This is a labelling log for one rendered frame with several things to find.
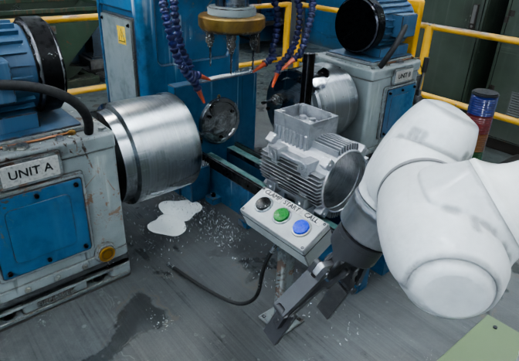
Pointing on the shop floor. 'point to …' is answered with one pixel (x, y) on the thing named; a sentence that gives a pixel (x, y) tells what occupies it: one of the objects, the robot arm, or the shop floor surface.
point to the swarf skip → (14, 8)
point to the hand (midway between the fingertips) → (301, 319)
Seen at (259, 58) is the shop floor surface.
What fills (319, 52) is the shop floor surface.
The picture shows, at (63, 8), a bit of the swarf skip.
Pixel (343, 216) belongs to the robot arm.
